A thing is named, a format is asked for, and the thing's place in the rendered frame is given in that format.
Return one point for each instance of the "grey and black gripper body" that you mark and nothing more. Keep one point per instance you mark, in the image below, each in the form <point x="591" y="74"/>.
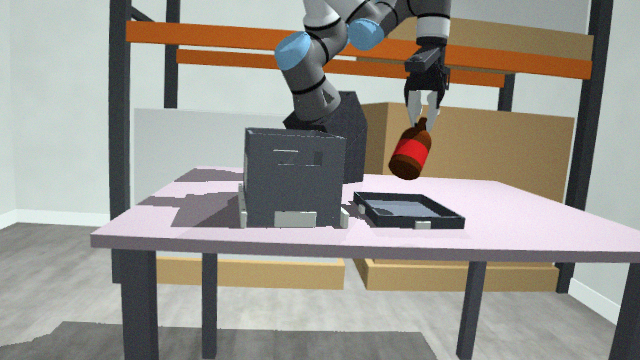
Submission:
<point x="428" y="79"/>

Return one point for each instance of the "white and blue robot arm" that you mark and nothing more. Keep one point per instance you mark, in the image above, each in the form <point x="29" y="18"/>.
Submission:
<point x="302" y="55"/>

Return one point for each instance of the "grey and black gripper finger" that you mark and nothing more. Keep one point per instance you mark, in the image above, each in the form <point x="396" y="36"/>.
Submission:
<point x="412" y="97"/>
<point x="434" y="99"/>

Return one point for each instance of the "brown bottle with red label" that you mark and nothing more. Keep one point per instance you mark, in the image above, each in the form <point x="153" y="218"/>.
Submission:
<point x="411" y="152"/>

